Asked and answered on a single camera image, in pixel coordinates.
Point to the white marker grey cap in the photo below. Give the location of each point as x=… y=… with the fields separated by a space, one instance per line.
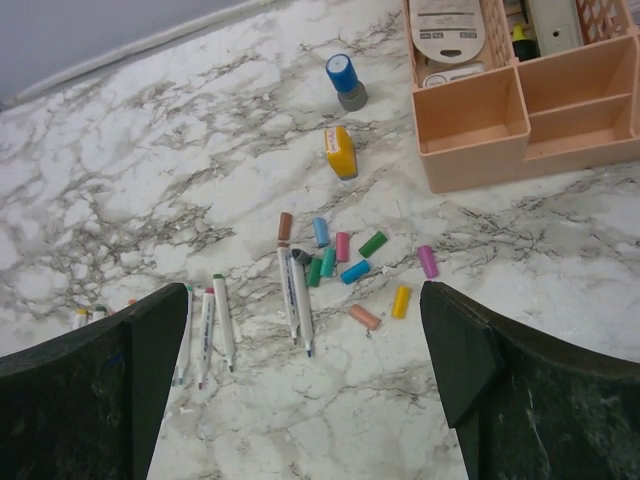
x=303 y=306

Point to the yellow highlighter in organizer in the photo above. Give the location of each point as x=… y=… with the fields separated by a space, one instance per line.
x=524 y=48

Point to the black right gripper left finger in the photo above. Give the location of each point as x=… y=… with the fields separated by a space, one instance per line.
x=89 y=404

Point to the dark green pen cap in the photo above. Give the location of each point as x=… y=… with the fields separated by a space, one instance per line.
x=314 y=272

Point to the orange file organizer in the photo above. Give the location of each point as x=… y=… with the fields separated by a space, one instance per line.
x=522 y=119

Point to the white marker teal cap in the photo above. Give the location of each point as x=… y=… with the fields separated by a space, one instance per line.
x=183 y=358

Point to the light blue pen cap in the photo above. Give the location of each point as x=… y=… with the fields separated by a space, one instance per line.
x=321 y=232

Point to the white marker yellow cap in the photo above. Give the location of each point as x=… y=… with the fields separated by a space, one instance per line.
x=80 y=318

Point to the blue grey stamp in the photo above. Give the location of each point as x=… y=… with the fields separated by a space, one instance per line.
x=351 y=92

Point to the white marker light pink cap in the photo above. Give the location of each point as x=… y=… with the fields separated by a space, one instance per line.
x=290 y=307

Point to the grey stapler in organizer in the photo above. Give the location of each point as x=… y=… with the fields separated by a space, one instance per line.
x=556 y=25

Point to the magenta pen cap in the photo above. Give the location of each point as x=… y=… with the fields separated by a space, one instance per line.
x=342 y=247

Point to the yellow pen cap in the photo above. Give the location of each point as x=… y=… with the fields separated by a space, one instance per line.
x=401 y=302

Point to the white marker dark green cap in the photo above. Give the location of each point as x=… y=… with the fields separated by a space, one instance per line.
x=224 y=318

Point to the white box in organizer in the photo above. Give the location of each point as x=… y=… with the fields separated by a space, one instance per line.
x=447 y=31

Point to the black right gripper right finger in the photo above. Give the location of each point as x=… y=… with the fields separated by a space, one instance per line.
x=525 y=404

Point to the grey pen cap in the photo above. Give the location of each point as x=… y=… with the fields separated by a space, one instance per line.
x=301 y=257

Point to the brown pen cap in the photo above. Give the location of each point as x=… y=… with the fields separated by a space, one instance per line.
x=285 y=227

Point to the teal pen cap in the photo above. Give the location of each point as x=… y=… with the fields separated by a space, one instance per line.
x=328 y=262

